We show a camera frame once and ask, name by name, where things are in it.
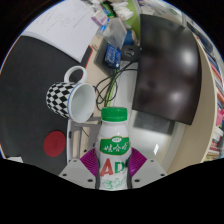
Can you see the small blue box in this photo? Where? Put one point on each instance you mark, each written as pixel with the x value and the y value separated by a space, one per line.
pixel 112 56

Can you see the open white notebook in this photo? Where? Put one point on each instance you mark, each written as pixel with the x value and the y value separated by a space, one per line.
pixel 63 26

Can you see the black computer monitor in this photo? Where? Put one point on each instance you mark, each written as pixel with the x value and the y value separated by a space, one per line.
pixel 166 66

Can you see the black-white checkered mug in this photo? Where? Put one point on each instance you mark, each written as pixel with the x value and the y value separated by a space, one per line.
pixel 60 96

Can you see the flat round red coaster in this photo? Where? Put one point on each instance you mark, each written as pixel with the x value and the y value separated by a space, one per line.
pixel 55 144

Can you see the white tissue pack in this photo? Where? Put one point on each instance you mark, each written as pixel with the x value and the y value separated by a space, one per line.
pixel 125 11

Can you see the black desk mat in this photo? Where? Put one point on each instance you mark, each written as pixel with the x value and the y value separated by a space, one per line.
pixel 26 93

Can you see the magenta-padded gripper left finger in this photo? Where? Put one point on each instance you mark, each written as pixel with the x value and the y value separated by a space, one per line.
pixel 88 163

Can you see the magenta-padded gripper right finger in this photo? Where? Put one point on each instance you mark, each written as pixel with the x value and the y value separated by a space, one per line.
pixel 137 161

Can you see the grey metal laptop stand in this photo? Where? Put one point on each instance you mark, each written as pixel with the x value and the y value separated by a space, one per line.
pixel 75 140

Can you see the clear plastic box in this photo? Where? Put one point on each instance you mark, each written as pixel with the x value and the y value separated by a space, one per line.
pixel 115 33

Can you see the white green-capped drink bottle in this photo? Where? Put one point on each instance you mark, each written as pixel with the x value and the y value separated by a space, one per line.
pixel 113 146

